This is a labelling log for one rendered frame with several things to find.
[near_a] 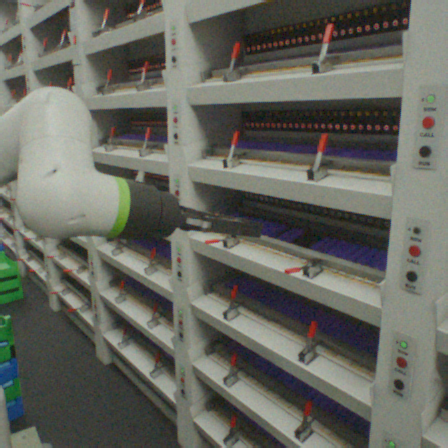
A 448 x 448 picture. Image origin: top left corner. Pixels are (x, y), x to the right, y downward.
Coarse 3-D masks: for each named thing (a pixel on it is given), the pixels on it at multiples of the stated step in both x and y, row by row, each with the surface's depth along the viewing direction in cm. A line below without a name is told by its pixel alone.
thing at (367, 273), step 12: (252, 240) 107; (264, 240) 104; (276, 240) 102; (288, 252) 98; (300, 252) 95; (312, 252) 93; (324, 264) 91; (336, 264) 88; (348, 264) 86; (360, 276) 84; (372, 276) 81; (384, 276) 80
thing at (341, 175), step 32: (256, 128) 119; (288, 128) 109; (320, 128) 101; (352, 128) 94; (384, 128) 88; (192, 160) 117; (224, 160) 105; (256, 160) 103; (288, 160) 97; (320, 160) 89; (352, 160) 83; (384, 160) 81; (256, 192) 98; (288, 192) 90; (320, 192) 83; (352, 192) 76; (384, 192) 72
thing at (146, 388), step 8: (112, 352) 194; (120, 360) 188; (120, 368) 189; (128, 368) 182; (128, 376) 183; (136, 376) 176; (136, 384) 178; (144, 384) 171; (144, 392) 172; (152, 392) 166; (152, 400) 167; (160, 400) 162; (160, 408) 162; (168, 408) 157; (168, 416) 158; (176, 416) 153; (176, 424) 154
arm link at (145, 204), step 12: (132, 180) 65; (132, 192) 62; (144, 192) 64; (156, 192) 65; (132, 204) 62; (144, 204) 63; (156, 204) 64; (132, 216) 62; (144, 216) 63; (156, 216) 64; (132, 228) 63; (144, 228) 64; (144, 240) 67
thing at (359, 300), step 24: (312, 216) 107; (192, 240) 120; (240, 264) 106; (264, 264) 98; (288, 264) 96; (288, 288) 94; (312, 288) 88; (336, 288) 84; (360, 288) 82; (360, 312) 80
